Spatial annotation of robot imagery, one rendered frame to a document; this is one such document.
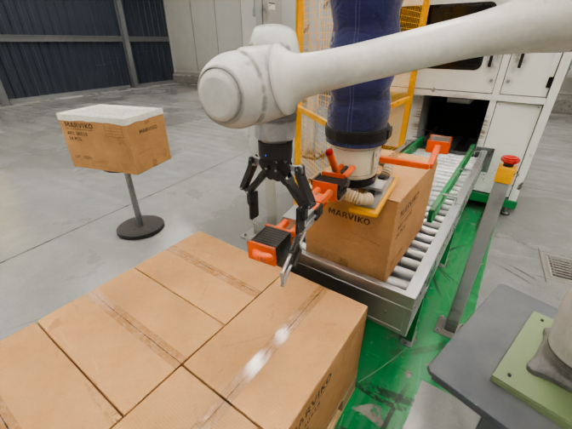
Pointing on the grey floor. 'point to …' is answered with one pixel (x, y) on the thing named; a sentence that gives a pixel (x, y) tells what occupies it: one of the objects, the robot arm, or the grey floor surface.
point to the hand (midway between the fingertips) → (276, 220)
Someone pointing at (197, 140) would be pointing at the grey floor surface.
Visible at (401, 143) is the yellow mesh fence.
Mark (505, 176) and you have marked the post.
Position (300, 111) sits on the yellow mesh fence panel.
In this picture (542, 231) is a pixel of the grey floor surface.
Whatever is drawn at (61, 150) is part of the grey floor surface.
